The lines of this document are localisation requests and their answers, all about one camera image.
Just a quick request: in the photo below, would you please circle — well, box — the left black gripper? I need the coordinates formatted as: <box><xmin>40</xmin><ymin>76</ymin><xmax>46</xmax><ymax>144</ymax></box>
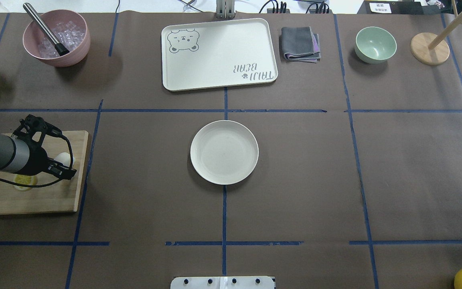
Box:
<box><xmin>12</xmin><ymin>114</ymin><xmax>77</xmax><ymax>180</ymax></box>

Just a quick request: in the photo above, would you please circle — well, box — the cream round plate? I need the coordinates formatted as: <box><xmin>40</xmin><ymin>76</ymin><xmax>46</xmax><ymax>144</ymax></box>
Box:
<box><xmin>190</xmin><ymin>120</ymin><xmax>259</xmax><ymax>185</ymax></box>

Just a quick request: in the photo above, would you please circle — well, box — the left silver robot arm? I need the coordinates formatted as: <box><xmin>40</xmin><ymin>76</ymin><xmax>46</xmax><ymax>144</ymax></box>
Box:
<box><xmin>0</xmin><ymin>114</ymin><xmax>77</xmax><ymax>185</ymax></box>

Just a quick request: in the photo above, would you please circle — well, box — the cream bear tray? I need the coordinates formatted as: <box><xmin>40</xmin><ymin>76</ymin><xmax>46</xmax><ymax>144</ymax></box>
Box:
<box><xmin>161</xmin><ymin>18</ymin><xmax>278</xmax><ymax>92</ymax></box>

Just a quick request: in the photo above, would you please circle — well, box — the bamboo cutting board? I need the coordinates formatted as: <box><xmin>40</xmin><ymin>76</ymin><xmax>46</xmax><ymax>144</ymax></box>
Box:
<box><xmin>0</xmin><ymin>130</ymin><xmax>90</xmax><ymax>215</ymax></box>

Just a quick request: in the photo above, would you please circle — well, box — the bottom lemon slice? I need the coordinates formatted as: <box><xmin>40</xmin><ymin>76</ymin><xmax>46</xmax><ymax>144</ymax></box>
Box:
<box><xmin>13</xmin><ymin>175</ymin><xmax>37</xmax><ymax>191</ymax></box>

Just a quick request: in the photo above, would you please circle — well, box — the wooden mug tree stand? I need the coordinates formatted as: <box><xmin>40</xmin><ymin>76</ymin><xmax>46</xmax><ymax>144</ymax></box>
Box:
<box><xmin>409</xmin><ymin>11</ymin><xmax>462</xmax><ymax>66</ymax></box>

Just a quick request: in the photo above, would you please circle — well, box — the metal black-tipped muddler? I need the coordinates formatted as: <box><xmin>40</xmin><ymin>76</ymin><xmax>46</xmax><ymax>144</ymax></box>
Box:
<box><xmin>22</xmin><ymin>2</ymin><xmax>69</xmax><ymax>56</ymax></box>

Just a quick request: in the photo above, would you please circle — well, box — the green bowl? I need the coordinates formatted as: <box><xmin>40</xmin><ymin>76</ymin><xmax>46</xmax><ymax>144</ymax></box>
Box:
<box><xmin>354</xmin><ymin>27</ymin><xmax>397</xmax><ymax>64</ymax></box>

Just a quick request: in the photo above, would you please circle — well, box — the clear ice cubes pile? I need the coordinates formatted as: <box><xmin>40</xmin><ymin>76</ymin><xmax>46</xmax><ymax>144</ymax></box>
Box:
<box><xmin>38</xmin><ymin>21</ymin><xmax>86</xmax><ymax>59</ymax></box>

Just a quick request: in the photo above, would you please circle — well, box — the pink bowl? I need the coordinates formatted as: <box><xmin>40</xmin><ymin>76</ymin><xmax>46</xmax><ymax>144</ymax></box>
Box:
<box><xmin>22</xmin><ymin>9</ymin><xmax>91</xmax><ymax>67</ymax></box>

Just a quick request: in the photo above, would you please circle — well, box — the folded grey purple cloth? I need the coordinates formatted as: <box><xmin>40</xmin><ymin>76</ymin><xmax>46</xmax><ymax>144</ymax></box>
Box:
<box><xmin>281</xmin><ymin>27</ymin><xmax>321</xmax><ymax>63</ymax></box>

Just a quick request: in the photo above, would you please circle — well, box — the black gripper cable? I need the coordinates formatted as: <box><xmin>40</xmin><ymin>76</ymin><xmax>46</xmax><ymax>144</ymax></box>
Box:
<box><xmin>0</xmin><ymin>128</ymin><xmax>74</xmax><ymax>188</ymax></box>

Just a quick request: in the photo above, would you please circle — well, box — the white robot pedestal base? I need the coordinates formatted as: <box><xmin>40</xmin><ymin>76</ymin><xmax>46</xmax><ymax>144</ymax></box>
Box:
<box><xmin>170</xmin><ymin>276</ymin><xmax>276</xmax><ymax>289</ymax></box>

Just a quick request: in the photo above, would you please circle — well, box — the aluminium camera mount post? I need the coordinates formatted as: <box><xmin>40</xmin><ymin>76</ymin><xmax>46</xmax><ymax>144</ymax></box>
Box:
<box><xmin>216</xmin><ymin>0</ymin><xmax>236</xmax><ymax>19</ymax></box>

